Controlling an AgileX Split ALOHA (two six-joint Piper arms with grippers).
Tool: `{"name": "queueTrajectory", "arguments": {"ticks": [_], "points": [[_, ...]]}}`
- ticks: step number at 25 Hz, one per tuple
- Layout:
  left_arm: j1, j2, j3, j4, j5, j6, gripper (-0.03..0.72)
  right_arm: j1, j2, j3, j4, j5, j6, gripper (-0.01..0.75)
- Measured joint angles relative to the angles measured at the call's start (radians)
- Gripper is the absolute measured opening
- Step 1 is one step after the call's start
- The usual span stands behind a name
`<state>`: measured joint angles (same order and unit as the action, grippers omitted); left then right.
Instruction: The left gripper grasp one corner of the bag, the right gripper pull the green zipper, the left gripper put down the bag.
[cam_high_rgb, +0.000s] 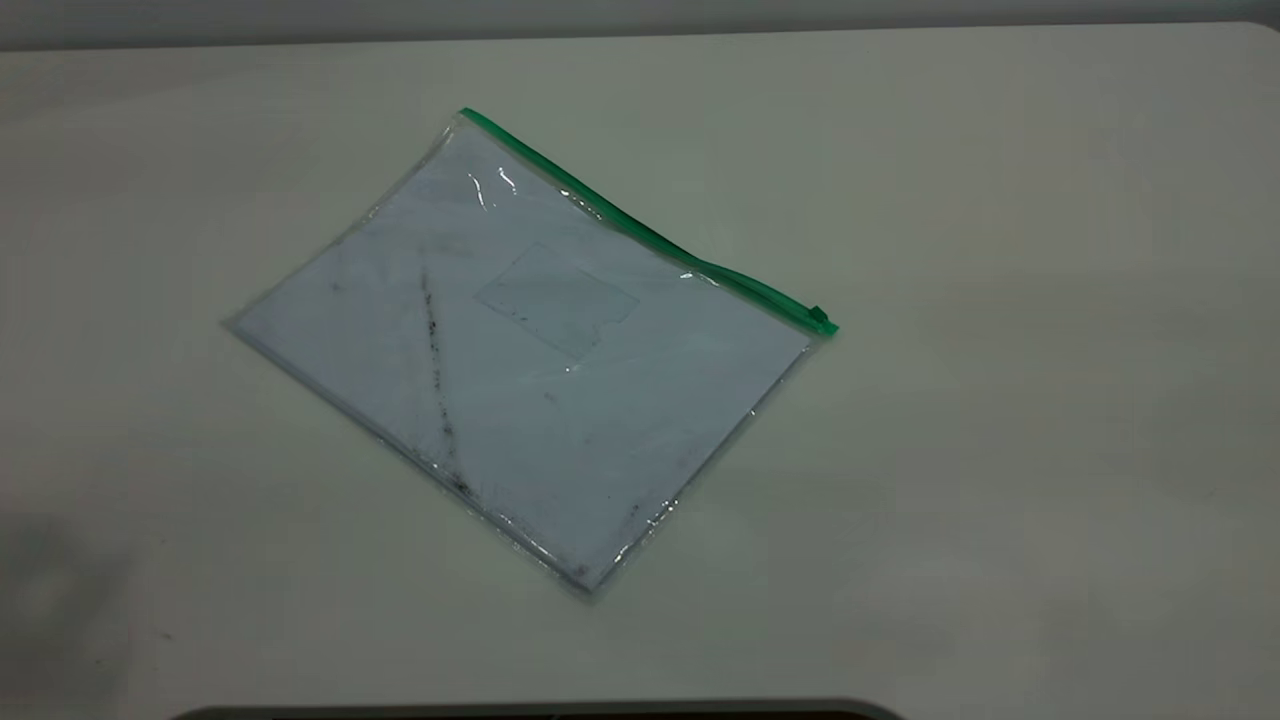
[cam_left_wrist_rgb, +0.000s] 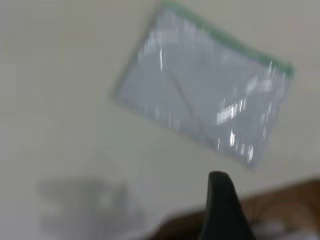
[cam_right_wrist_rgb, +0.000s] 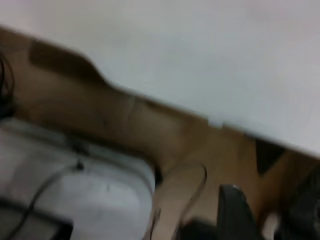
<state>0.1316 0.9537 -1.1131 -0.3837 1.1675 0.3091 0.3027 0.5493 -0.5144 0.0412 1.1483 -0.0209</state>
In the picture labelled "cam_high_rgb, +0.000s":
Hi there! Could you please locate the clear plastic zip bag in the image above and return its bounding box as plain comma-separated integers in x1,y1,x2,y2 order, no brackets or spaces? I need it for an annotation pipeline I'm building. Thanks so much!
222,106,841,601

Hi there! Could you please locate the grey rounded base rim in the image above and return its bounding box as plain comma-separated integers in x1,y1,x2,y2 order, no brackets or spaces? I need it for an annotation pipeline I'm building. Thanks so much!
168,697,909,720

